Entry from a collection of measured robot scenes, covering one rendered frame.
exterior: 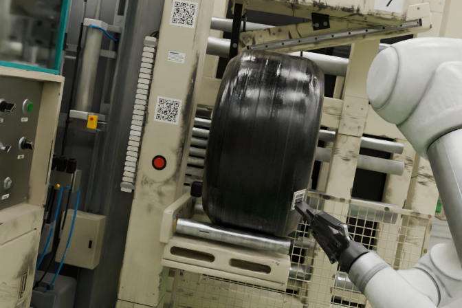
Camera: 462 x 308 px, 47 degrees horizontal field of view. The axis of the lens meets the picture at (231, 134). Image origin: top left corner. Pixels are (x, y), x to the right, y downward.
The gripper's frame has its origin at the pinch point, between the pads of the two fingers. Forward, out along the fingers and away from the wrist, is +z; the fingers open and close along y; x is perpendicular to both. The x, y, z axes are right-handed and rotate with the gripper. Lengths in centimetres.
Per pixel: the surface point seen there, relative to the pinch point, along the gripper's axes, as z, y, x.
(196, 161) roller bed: 64, 28, 4
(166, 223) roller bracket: 24.1, 12.1, -28.9
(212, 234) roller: 17.0, 15.3, -17.6
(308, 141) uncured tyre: 8.3, -16.6, 3.4
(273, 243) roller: 5.7, 14.4, -4.3
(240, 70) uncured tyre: 32.4, -26.9, -3.4
